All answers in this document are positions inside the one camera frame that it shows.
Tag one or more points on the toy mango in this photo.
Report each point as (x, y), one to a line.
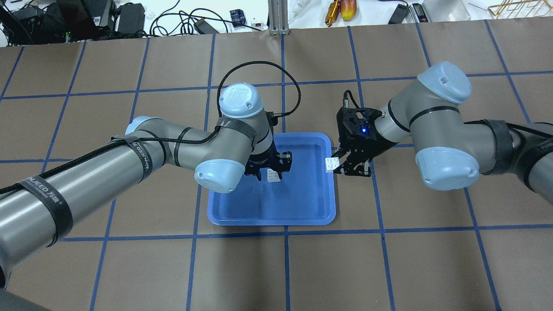
(348, 9)

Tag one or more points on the blue plastic tray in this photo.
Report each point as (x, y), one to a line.
(304, 196)

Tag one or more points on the black power brick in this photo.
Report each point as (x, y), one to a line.
(399, 14)

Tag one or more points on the small black box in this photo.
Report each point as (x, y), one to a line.
(238, 18)

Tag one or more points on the aluminium frame post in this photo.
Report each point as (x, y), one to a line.
(278, 22)

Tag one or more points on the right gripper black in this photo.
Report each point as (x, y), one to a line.
(372, 142)

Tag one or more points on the clear plastic container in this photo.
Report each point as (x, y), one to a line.
(445, 10)

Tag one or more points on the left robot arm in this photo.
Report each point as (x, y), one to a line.
(40, 210)

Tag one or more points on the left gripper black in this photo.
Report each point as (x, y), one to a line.
(262, 160)

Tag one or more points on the white block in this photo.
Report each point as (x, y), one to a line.
(273, 176)
(331, 163)

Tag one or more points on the gold wire rack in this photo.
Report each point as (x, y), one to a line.
(512, 9)

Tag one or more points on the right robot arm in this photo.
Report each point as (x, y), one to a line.
(450, 153)

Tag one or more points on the black power adapter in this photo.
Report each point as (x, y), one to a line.
(202, 27)

